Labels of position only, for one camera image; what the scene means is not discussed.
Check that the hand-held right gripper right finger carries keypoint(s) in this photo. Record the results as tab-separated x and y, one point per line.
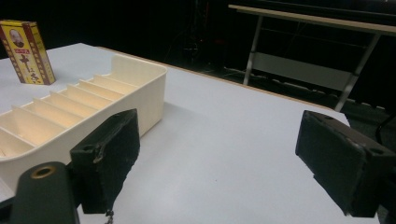
339	155

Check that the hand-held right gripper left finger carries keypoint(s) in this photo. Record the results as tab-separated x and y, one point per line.
107	158

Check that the cream plastic divided organizer box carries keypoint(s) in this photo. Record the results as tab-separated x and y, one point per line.
93	102

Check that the yellow and red carton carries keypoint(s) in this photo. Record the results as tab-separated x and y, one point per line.
26	51

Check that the metal frame table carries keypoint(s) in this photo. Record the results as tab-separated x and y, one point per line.
311	62

